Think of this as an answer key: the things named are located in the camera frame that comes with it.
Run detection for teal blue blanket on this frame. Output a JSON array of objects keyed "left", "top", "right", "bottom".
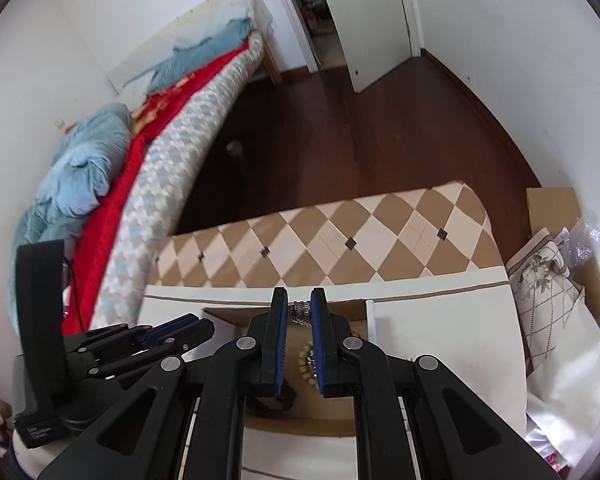
[{"left": 130, "top": 16, "right": 253, "bottom": 95}]

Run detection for red blanket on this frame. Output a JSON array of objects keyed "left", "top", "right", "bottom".
[{"left": 62, "top": 42, "right": 251, "bottom": 336}]

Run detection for clear bubble wrap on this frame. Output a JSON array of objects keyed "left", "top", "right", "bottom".
[{"left": 565, "top": 215, "right": 600, "bottom": 266}]

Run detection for floral quilted cloth bag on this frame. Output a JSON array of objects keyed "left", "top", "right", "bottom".
[{"left": 505, "top": 227, "right": 586, "bottom": 376}]

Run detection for checkered printed tablecloth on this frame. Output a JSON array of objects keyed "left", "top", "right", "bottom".
[{"left": 139, "top": 182, "right": 528, "bottom": 480}]

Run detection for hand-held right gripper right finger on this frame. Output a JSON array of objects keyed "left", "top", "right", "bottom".
[{"left": 310, "top": 286, "right": 556, "bottom": 480}]

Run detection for cardboard box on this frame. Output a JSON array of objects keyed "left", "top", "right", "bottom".
[{"left": 200, "top": 300, "right": 381, "bottom": 438}]

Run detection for white door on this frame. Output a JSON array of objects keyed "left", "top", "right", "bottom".
[{"left": 312, "top": 0, "right": 421, "bottom": 94}]

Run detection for flat cardboard sheet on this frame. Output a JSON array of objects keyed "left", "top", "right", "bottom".
[{"left": 525, "top": 187, "right": 600, "bottom": 331}]

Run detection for silver chain bracelet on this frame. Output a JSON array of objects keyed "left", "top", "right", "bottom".
[{"left": 290, "top": 300, "right": 315, "bottom": 331}]

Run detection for wooden bead bracelet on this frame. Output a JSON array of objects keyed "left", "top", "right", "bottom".
[{"left": 297, "top": 340, "right": 321, "bottom": 386}]

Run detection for bed with checkered sheet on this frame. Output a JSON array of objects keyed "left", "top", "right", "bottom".
[{"left": 90, "top": 0, "right": 283, "bottom": 331}]

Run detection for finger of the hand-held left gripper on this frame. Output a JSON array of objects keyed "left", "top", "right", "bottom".
[
  {"left": 82, "top": 319, "right": 216, "bottom": 383},
  {"left": 36, "top": 286, "right": 288, "bottom": 480}
]

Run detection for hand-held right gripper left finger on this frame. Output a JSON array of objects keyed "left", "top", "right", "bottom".
[{"left": 36, "top": 286, "right": 288, "bottom": 480}]

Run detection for light blue duvet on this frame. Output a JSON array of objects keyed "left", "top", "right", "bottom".
[{"left": 15, "top": 102, "right": 133, "bottom": 248}]

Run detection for white quilted bed cover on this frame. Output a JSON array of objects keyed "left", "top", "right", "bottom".
[{"left": 107, "top": 0, "right": 273, "bottom": 96}]

